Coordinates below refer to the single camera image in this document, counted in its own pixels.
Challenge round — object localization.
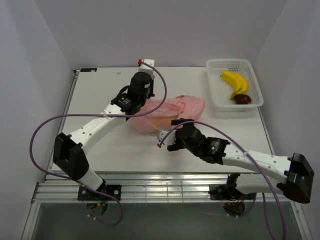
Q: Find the pink plastic bag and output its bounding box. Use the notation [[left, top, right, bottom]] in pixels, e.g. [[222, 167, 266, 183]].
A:
[[130, 95, 206, 135]]

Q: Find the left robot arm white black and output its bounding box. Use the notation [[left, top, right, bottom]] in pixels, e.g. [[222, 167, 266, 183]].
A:
[[53, 70, 154, 200]]

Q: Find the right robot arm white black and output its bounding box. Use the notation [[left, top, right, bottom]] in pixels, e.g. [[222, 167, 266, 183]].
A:
[[157, 118, 315, 204]]

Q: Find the yellow fake banana bunch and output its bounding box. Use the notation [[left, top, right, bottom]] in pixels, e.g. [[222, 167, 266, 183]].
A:
[[220, 71, 249, 100]]

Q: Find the white plastic basket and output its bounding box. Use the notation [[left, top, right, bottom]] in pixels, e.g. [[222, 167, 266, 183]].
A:
[[206, 58, 264, 112]]

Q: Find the dark label on table corner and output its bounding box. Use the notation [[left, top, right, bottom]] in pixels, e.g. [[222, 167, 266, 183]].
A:
[[80, 68, 97, 73]]

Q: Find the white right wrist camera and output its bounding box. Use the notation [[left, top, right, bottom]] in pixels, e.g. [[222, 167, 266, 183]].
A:
[[157, 129, 176, 148]]

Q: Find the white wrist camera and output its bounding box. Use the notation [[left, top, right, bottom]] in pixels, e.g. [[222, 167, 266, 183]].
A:
[[138, 58, 155, 79], [157, 129, 176, 148]]

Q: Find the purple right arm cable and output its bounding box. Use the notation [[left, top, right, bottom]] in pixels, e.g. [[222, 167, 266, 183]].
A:
[[157, 119, 287, 240]]

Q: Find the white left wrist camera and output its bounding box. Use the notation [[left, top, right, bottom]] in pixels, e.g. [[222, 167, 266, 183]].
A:
[[138, 58, 155, 79]]

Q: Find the aluminium table edge rail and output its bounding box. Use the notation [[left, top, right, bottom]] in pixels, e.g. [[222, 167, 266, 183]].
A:
[[31, 172, 301, 204]]

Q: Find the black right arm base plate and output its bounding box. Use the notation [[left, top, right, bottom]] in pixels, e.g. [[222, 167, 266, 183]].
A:
[[208, 183, 256, 201]]

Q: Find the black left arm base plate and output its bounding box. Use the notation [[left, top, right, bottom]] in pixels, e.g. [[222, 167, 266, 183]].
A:
[[77, 184, 122, 201]]

